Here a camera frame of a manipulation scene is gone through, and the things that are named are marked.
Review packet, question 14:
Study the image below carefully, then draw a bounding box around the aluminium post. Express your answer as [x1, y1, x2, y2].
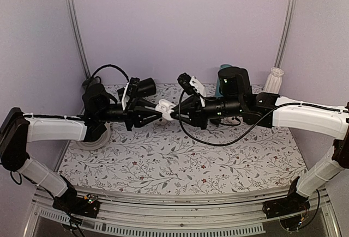
[65, 0, 91, 78]
[274, 0, 297, 68]

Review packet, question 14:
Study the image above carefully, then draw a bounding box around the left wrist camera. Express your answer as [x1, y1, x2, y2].
[127, 77, 140, 98]

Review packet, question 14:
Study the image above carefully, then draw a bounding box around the grey spiral pattern plate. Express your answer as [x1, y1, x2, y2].
[75, 123, 111, 151]

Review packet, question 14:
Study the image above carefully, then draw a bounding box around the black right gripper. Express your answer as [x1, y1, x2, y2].
[169, 94, 243, 131]

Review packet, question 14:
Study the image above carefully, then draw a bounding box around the grey round object corner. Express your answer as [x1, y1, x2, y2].
[82, 76, 101, 89]

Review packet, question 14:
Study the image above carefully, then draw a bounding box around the aluminium front rail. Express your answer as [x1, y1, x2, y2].
[24, 186, 339, 237]

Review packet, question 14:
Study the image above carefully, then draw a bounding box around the white earbuds charging case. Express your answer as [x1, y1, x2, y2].
[155, 99, 176, 121]

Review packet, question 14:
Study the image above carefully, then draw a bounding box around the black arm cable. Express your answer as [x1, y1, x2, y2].
[178, 91, 300, 147]
[89, 64, 130, 81]

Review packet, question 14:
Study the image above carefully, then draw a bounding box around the floral table mat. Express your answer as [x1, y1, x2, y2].
[58, 118, 306, 195]

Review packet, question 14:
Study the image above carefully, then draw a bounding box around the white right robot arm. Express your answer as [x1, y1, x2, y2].
[170, 66, 348, 213]

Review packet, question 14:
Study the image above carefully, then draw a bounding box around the right aluminium post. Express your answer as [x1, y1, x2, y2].
[274, 0, 297, 68]

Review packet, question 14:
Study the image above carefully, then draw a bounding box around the teal vase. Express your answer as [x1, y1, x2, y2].
[215, 64, 232, 98]

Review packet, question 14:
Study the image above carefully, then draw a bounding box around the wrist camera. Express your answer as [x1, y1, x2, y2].
[177, 73, 204, 95]
[127, 77, 140, 98]

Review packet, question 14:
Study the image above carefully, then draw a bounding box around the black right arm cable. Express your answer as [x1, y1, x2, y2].
[178, 91, 300, 147]

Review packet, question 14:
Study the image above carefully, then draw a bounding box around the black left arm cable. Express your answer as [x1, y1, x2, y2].
[89, 64, 130, 81]

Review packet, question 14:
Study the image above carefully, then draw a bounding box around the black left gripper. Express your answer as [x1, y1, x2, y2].
[98, 95, 164, 131]

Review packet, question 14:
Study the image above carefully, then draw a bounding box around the left aluminium post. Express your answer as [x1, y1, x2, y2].
[65, 0, 91, 78]

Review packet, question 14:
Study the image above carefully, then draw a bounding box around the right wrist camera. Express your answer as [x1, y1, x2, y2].
[177, 73, 204, 95]

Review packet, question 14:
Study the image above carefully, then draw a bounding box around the white ribbed vase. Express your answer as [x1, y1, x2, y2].
[263, 67, 284, 94]

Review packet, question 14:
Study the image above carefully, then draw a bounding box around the black cylinder speaker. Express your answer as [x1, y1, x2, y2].
[137, 77, 157, 97]

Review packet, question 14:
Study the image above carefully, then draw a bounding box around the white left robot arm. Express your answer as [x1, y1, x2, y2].
[1, 77, 162, 212]

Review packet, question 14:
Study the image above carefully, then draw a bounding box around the small beige earbuds case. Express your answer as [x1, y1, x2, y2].
[158, 120, 167, 125]

